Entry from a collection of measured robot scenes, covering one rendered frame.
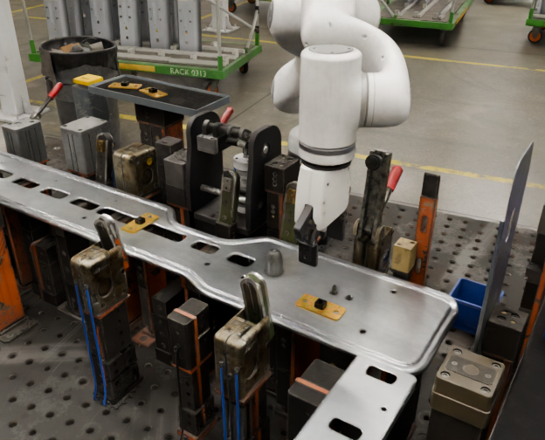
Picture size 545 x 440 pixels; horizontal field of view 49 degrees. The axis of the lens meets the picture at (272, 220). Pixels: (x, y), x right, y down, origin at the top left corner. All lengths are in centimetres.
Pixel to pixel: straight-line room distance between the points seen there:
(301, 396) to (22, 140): 115
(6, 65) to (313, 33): 428
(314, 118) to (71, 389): 83
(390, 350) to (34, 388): 78
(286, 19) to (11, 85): 405
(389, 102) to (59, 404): 91
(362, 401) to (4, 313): 95
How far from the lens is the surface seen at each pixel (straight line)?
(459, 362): 90
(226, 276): 113
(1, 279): 152
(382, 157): 111
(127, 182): 148
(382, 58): 91
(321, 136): 85
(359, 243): 118
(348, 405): 89
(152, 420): 129
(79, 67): 405
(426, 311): 107
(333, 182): 89
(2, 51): 510
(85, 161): 158
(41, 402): 139
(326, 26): 96
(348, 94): 84
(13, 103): 520
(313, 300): 106
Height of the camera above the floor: 164
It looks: 29 degrees down
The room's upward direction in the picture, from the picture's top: straight up
